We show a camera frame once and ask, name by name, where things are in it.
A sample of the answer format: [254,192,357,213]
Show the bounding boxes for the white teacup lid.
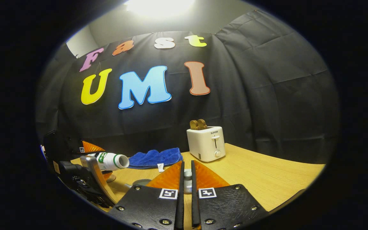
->
[183,169,193,195]

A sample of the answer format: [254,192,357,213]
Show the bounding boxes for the black backdrop cloth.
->
[35,10,339,165]

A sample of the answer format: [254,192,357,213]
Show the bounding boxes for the brown bread slices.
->
[189,119,208,130]

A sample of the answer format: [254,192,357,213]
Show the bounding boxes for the ceiling light panel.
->
[125,0,196,18]

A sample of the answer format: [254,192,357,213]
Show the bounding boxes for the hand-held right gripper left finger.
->
[109,160,185,230]

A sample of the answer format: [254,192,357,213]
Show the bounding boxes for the white green-label water bottle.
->
[88,152,130,171]

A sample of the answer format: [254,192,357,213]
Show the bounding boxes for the white toaster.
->
[187,126,226,163]

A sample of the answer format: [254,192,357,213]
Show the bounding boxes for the blue towel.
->
[128,148,183,170]

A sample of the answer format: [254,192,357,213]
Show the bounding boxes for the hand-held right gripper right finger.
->
[191,160,269,230]

